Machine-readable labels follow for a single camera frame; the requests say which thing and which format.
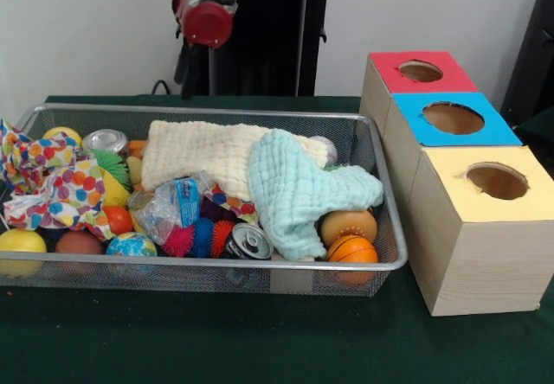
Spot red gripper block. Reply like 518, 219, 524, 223
171, 0, 238, 101

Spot cream waffle cloth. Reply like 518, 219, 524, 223
140, 119, 328, 203

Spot mint waffle cloth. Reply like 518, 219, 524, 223
247, 128, 385, 260

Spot wooden three-hole sorting box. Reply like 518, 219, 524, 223
358, 49, 554, 317

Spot crushed clear water bottle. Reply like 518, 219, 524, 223
129, 170, 213, 246

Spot colourful heart print cloth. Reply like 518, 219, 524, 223
0, 118, 112, 243

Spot red blue pink spiky toy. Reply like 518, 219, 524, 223
160, 217, 237, 259

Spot black drink can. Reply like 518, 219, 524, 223
220, 222, 274, 260

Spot blue green globe ball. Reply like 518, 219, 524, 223
105, 231, 158, 258

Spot toy hamburger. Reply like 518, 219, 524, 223
319, 208, 378, 249

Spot yellow ball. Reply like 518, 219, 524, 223
0, 227, 48, 278

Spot orange toy basketball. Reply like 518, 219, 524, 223
326, 234, 380, 285

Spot dark green tablecloth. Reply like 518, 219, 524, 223
0, 93, 554, 384

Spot side table with green cloth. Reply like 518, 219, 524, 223
514, 106, 554, 147

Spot black cable loop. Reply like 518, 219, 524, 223
150, 79, 174, 97

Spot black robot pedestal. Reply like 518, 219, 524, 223
166, 0, 350, 98

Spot shallow wire mesh bin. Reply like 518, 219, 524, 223
0, 102, 410, 298

